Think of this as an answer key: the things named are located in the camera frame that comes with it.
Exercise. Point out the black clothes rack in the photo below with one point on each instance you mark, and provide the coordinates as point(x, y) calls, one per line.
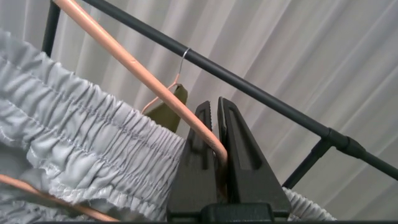
point(248, 88)

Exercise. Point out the pink clothes hanger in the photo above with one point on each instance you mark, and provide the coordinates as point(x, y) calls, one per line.
point(178, 76)
point(124, 59)

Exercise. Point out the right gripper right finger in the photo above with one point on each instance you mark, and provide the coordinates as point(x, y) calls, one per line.
point(248, 174)

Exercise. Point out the white curtain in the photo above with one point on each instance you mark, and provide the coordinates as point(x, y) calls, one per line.
point(311, 46)

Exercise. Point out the green sleeveless shirt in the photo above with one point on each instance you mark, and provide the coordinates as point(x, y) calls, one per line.
point(168, 115)

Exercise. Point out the pale grey garment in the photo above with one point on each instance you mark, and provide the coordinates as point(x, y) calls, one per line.
point(77, 130)

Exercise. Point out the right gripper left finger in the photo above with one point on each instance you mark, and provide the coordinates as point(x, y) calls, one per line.
point(192, 186)

